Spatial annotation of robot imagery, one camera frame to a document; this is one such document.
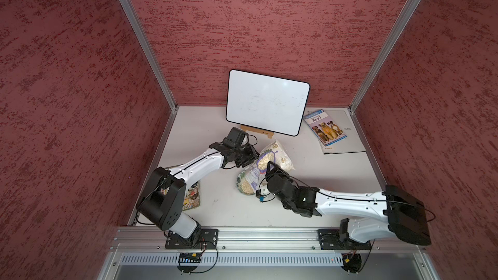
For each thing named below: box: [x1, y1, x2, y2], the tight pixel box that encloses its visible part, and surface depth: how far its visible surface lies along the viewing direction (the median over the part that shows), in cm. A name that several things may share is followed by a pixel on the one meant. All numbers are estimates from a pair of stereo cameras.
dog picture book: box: [302, 108, 348, 147], surface depth 109 cm
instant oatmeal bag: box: [245, 140, 296, 194], surface depth 79 cm
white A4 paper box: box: [304, 107, 366, 155], surface depth 109 cm
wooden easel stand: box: [240, 124, 274, 139], surface depth 106 cm
